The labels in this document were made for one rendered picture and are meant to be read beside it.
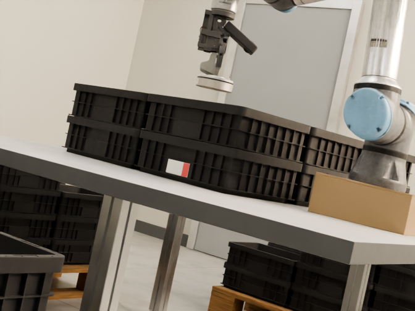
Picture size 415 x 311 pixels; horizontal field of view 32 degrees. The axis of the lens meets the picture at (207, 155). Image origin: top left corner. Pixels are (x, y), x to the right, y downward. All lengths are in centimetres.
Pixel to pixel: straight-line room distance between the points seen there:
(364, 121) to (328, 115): 361
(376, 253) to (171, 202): 41
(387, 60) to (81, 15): 455
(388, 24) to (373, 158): 34
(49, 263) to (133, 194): 45
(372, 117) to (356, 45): 369
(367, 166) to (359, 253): 63
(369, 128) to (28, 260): 95
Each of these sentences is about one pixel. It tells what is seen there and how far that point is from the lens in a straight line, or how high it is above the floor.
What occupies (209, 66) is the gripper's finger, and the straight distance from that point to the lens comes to 205.
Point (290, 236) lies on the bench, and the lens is 130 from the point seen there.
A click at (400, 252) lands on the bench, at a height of 68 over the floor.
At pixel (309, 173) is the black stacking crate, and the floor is 80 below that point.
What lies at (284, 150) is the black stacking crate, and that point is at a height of 85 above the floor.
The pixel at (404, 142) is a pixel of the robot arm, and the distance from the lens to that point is 191.
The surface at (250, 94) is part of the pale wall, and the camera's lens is 573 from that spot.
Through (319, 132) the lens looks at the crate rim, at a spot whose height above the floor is 92.
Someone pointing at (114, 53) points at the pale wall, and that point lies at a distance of 644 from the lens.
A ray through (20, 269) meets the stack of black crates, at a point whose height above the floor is 57.
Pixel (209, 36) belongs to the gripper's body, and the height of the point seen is 112.
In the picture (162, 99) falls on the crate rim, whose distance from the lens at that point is 208.
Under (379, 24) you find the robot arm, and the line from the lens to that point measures 183.
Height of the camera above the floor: 80
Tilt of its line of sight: level
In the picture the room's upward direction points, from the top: 12 degrees clockwise
